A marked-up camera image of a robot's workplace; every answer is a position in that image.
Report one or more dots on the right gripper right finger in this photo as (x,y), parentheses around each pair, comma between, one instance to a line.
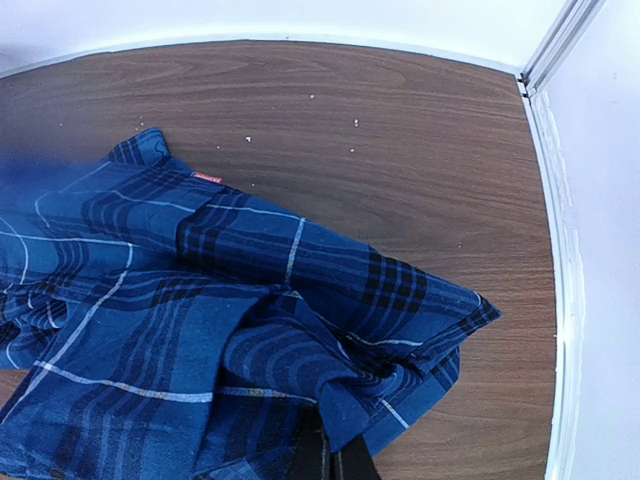
(354,462)

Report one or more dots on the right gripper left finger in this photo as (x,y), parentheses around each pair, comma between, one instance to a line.
(312,455)

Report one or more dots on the blue plaid long sleeve shirt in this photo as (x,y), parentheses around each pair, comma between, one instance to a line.
(173,327)

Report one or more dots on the right aluminium frame post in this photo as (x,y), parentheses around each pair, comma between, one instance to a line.
(569,26)

